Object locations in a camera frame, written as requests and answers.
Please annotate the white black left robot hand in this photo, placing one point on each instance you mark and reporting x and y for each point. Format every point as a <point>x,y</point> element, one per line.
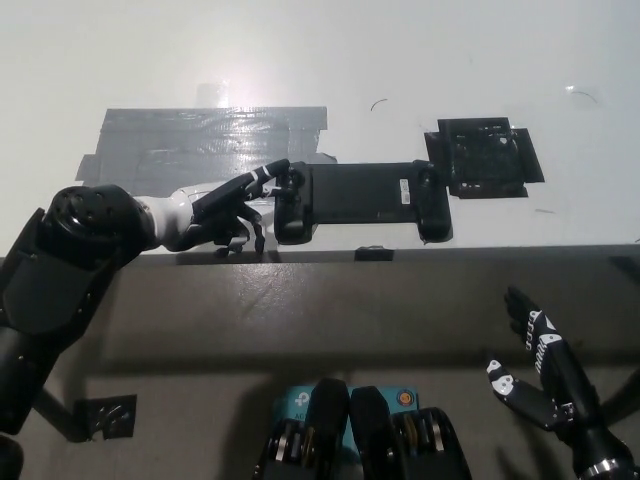
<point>215,207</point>

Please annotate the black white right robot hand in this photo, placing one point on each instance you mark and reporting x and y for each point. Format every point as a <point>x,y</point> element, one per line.
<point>560,380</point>

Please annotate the black mobile game controller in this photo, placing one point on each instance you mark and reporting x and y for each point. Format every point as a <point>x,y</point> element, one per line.
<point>357,192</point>

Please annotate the black slanted table leg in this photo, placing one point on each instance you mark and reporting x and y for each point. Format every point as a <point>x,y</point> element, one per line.
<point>57,412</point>
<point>625,400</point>

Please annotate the black square tape patch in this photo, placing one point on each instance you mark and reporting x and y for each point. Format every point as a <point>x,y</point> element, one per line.
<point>482,157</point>

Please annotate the grey duct tape patch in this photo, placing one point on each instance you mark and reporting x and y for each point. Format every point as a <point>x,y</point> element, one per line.
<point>200,140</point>

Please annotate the black table frame bar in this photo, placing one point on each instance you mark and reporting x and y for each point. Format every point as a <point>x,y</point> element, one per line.
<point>627,265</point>

